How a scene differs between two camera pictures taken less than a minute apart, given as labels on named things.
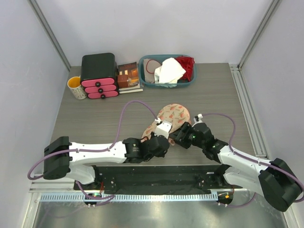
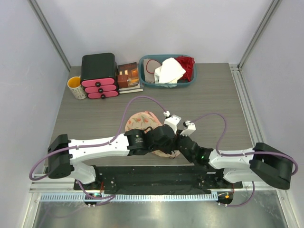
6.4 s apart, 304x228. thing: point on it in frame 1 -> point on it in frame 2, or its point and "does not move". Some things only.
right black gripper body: x=193 y=140 -> x=191 y=159
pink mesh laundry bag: x=175 y=114 -> x=142 y=120
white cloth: x=168 y=74 does not move
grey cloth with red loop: x=149 y=65 does not move
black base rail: x=177 y=179 does not move
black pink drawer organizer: x=99 y=75 does not move
